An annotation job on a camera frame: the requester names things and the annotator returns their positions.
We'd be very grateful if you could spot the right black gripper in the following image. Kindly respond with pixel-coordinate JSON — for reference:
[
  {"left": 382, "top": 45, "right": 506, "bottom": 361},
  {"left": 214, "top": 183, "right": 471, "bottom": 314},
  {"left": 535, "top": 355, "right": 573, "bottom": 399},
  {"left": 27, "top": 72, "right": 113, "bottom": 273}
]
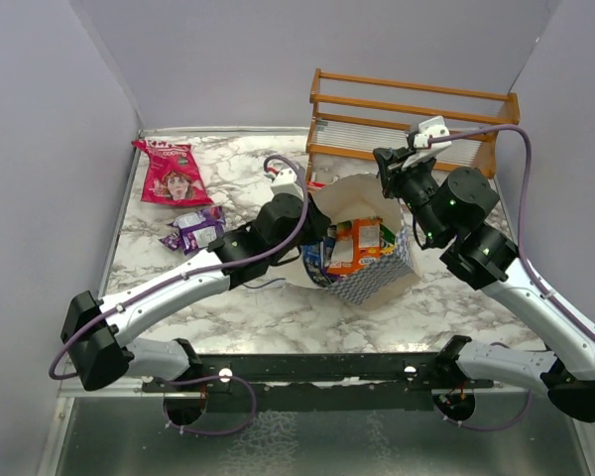
[{"left": 373, "top": 147, "right": 446, "bottom": 246}]

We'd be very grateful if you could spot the blue checkered paper bag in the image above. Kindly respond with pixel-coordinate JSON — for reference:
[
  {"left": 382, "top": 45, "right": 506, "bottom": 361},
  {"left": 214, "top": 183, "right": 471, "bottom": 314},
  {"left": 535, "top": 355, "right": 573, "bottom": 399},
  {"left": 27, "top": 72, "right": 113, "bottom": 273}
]
[{"left": 242, "top": 171, "right": 420, "bottom": 312}]

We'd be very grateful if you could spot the purple M&M's packet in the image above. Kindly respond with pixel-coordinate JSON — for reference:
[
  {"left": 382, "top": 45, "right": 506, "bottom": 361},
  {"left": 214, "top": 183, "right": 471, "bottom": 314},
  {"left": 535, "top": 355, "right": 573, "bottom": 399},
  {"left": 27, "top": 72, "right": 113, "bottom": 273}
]
[{"left": 159, "top": 224, "right": 224, "bottom": 255}]

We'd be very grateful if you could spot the pink chips bag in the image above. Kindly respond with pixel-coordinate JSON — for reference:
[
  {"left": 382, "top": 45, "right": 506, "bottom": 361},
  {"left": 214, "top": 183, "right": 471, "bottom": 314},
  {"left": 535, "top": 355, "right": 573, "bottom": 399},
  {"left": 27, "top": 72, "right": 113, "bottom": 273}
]
[{"left": 132, "top": 139, "right": 213, "bottom": 207}]

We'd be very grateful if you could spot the purple snack packet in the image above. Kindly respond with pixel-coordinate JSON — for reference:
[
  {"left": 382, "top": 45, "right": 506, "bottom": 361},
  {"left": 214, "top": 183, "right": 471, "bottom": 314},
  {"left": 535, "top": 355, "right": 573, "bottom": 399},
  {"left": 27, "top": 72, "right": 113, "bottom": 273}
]
[{"left": 169, "top": 205, "right": 226, "bottom": 229}]

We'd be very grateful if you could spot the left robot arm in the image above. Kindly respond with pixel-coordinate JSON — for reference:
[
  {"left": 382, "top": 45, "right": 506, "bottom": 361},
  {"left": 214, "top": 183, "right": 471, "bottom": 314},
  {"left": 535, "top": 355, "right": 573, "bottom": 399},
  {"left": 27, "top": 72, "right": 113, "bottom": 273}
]
[{"left": 60, "top": 193, "right": 331, "bottom": 392}]

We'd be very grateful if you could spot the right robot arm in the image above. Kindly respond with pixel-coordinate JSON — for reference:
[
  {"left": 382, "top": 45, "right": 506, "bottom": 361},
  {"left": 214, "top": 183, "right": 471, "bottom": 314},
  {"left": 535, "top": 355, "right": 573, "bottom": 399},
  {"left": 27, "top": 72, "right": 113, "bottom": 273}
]
[{"left": 373, "top": 148, "right": 595, "bottom": 422}]

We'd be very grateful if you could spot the blue snack packet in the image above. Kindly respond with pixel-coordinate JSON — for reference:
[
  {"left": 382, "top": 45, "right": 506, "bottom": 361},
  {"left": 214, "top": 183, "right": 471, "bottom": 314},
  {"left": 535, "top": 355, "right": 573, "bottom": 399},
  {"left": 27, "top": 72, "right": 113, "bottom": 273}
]
[{"left": 300, "top": 240, "right": 333, "bottom": 288}]

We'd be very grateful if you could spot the orange Fox's candy packet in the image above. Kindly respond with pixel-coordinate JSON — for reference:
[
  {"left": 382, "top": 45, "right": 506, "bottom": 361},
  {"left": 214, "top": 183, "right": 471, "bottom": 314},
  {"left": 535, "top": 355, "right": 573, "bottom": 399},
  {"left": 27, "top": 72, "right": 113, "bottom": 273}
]
[{"left": 327, "top": 217, "right": 382, "bottom": 276}]

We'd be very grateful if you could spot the wooden rack shelf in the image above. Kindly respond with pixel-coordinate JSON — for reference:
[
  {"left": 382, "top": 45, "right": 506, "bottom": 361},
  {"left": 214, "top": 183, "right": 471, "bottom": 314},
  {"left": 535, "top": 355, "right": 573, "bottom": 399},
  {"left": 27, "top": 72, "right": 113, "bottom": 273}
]
[{"left": 305, "top": 68, "right": 521, "bottom": 185}]

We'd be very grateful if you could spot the green snack packet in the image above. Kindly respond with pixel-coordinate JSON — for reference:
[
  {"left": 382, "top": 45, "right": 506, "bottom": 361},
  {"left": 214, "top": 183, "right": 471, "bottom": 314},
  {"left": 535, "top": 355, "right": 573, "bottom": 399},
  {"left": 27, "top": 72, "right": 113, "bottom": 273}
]
[{"left": 380, "top": 223, "right": 397, "bottom": 256}]

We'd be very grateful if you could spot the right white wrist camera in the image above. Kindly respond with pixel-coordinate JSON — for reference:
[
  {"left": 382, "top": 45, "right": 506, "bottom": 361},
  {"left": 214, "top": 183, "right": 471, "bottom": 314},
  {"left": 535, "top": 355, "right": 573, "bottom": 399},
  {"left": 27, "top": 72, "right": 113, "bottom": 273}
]
[{"left": 404, "top": 116, "right": 452, "bottom": 168}]

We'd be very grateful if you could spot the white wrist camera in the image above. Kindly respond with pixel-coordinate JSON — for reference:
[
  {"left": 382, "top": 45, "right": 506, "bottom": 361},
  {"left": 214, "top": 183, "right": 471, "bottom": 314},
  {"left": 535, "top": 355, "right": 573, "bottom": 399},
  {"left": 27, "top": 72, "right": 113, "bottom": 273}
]
[
  {"left": 265, "top": 167, "right": 305, "bottom": 200},
  {"left": 404, "top": 116, "right": 452, "bottom": 168}
]

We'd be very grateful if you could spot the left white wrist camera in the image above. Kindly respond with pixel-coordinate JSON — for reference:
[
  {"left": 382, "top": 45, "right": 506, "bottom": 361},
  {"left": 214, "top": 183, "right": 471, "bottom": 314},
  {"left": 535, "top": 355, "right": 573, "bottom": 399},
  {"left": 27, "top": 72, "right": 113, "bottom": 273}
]
[{"left": 265, "top": 167, "right": 305, "bottom": 200}]

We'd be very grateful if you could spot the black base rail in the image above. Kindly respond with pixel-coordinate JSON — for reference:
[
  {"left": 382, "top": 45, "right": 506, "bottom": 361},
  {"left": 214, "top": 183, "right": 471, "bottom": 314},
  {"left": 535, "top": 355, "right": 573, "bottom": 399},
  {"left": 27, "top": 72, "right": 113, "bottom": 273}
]
[{"left": 142, "top": 352, "right": 492, "bottom": 413}]

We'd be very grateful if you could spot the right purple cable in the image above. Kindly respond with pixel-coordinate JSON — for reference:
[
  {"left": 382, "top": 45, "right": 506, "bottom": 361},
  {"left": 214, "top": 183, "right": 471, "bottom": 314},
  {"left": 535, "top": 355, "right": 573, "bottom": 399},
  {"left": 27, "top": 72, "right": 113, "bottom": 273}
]
[{"left": 425, "top": 123, "right": 595, "bottom": 431}]

